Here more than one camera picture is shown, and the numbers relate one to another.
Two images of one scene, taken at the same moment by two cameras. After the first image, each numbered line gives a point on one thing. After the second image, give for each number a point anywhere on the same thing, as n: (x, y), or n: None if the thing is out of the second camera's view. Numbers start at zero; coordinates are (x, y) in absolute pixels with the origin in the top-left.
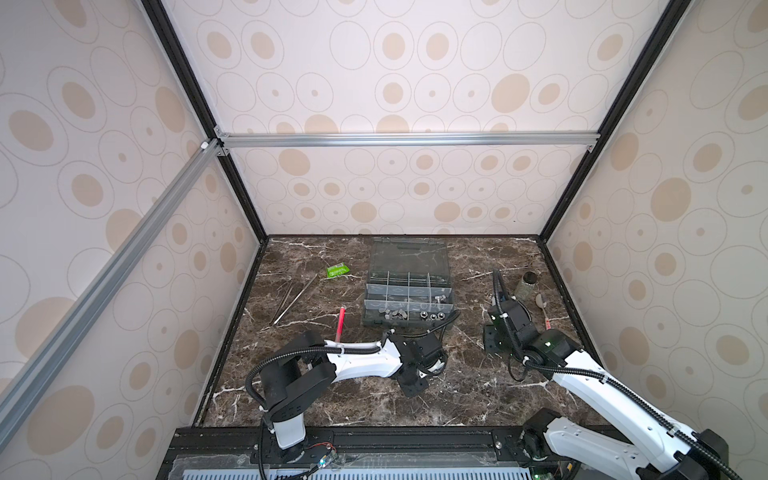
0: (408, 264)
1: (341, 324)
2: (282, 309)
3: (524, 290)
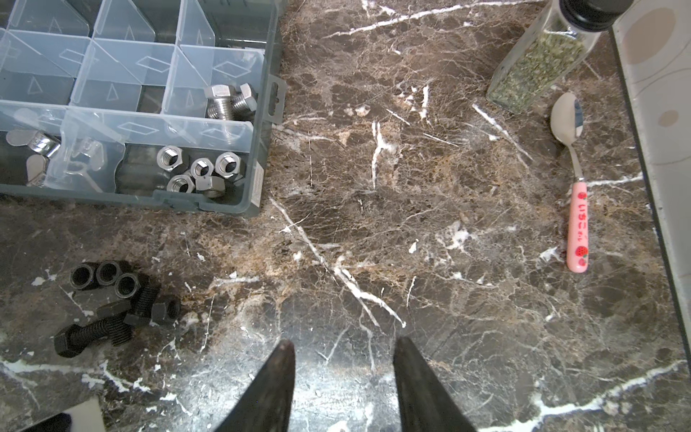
0: (165, 101)
1: None
2: None
3: (548, 49)
